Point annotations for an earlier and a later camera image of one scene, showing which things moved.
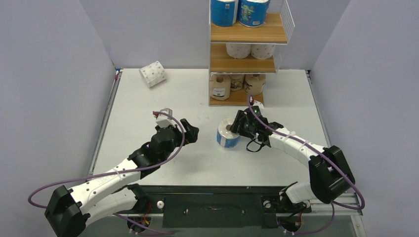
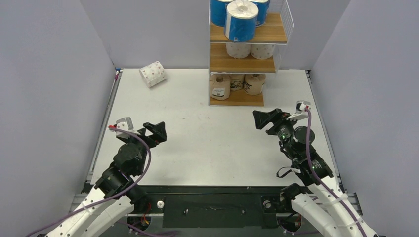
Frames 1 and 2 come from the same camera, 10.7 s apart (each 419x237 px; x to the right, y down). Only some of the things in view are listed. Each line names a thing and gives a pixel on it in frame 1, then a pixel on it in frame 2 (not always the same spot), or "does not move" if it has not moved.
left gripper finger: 191,132 -> 158,131
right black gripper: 244,122 -> 274,121
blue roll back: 225,137 -> 240,21
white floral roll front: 238,50 does not move
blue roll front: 223,13 does not move
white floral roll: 152,74 does not move
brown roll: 237,81 does not move
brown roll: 220,86 does not move
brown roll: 254,83 does not move
